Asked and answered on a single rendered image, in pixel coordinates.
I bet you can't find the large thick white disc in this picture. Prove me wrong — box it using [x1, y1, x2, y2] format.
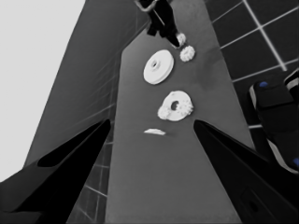
[142, 49, 175, 86]

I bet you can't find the dark robot body block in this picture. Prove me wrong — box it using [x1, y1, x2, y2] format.
[248, 67, 299, 175]

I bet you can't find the white round pinned carrier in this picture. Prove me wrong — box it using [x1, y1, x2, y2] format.
[157, 90, 194, 122]

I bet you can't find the small thin T-shaped piece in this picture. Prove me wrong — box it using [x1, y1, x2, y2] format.
[143, 128, 167, 136]

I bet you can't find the small white toothed gear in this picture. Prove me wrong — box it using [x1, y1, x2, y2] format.
[178, 98, 194, 116]
[157, 105, 172, 120]
[176, 32, 187, 47]
[179, 45, 196, 63]

